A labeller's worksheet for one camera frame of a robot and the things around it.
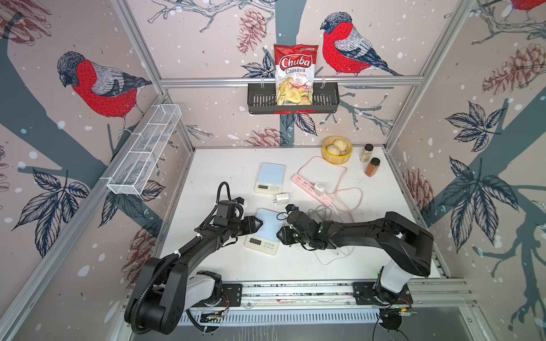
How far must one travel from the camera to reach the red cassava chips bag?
856 millimetres

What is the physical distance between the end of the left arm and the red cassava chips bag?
531 millimetres

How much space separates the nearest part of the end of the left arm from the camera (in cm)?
76

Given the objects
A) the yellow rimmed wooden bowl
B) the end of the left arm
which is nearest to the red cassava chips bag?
the yellow rimmed wooden bowl
